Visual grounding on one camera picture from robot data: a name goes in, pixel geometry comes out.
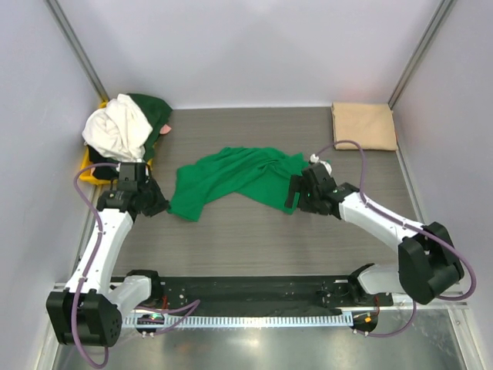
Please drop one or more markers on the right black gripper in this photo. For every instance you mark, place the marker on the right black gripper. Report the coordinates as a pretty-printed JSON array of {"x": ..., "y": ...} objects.
[{"x": 297, "y": 183}]

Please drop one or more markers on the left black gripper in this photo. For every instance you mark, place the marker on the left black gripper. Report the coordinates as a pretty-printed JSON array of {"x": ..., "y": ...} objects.
[{"x": 161, "y": 203}]

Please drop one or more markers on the bright green t-shirt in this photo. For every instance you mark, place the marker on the bright green t-shirt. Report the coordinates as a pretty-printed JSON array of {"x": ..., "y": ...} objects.
[{"x": 261, "y": 174}]

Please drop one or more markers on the yellow plastic bin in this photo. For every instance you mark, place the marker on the yellow plastic bin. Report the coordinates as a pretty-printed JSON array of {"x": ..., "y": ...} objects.
[{"x": 86, "y": 173}]

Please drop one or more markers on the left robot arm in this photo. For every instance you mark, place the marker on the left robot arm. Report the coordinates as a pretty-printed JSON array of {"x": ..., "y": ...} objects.
[{"x": 88, "y": 310}]

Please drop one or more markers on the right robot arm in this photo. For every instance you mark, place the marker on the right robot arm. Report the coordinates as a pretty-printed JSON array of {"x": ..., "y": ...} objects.
[{"x": 426, "y": 262}]

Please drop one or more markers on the pink garment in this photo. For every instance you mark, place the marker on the pink garment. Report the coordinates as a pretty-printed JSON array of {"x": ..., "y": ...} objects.
[{"x": 165, "y": 130}]

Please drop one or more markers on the white t-shirt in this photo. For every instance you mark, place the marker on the white t-shirt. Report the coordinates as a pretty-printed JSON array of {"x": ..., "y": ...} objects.
[{"x": 119, "y": 130}]

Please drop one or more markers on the dark green t-shirt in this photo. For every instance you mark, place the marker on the dark green t-shirt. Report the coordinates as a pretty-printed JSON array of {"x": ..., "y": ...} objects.
[{"x": 154, "y": 112}]

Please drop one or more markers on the folded beige t-shirt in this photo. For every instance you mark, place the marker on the folded beige t-shirt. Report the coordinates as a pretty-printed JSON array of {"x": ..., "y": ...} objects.
[{"x": 369, "y": 125}]

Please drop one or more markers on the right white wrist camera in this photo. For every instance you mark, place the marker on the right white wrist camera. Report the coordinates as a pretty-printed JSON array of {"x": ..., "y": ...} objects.
[{"x": 315, "y": 159}]

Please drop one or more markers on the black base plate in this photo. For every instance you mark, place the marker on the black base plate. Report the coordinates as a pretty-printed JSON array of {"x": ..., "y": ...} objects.
[{"x": 274, "y": 296}]

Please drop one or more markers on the white slotted cable duct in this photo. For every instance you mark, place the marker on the white slotted cable duct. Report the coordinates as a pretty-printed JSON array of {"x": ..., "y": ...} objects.
[{"x": 157, "y": 321}]

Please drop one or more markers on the aluminium front rail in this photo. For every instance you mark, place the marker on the aluminium front rail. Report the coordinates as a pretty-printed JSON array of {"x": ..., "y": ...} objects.
[{"x": 147, "y": 284}]

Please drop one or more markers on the left aluminium frame post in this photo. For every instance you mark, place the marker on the left aluminium frame post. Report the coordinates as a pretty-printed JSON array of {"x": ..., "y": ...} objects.
[{"x": 65, "y": 26}]

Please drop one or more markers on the aluminium frame post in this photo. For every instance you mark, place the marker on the aluminium frame post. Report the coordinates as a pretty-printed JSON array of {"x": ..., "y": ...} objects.
[
  {"x": 65, "y": 26},
  {"x": 430, "y": 33}
]

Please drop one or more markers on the right aluminium frame post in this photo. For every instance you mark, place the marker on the right aluminium frame post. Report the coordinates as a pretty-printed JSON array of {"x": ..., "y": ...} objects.
[{"x": 430, "y": 33}]

